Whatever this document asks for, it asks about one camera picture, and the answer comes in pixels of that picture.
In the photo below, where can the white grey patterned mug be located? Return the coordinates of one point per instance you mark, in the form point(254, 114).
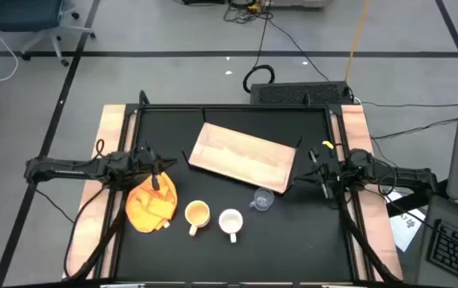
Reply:
point(230, 221)

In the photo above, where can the wooden cutting board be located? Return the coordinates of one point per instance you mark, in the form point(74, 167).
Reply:
point(244, 156)

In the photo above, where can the white box device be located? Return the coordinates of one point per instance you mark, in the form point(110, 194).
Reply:
point(300, 3)

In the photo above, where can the peach plastic mug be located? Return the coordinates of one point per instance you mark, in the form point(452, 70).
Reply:
point(197, 213)

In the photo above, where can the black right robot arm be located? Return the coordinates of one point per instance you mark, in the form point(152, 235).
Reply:
point(404, 174)

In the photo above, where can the grey blue office chair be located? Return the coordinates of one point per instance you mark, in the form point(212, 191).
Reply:
point(29, 14)

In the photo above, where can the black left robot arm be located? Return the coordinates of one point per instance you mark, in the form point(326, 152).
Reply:
point(64, 168)

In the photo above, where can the black computer case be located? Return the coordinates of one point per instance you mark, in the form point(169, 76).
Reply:
point(300, 93)

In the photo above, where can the white paper sheet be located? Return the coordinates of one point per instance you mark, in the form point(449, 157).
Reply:
point(406, 228)

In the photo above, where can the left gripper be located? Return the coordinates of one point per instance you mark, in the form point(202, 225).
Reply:
point(144, 162)

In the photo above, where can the orange cloth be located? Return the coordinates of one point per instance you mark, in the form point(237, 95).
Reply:
point(150, 208)

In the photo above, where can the black aluminium table frame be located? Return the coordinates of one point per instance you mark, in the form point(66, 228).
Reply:
point(172, 107)

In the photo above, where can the clear glass cup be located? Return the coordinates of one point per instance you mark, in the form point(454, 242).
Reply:
point(262, 198)

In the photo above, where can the yellow tape tag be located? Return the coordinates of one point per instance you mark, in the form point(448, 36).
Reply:
point(327, 144)

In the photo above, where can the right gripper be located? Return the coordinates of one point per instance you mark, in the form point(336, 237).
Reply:
point(332, 170)

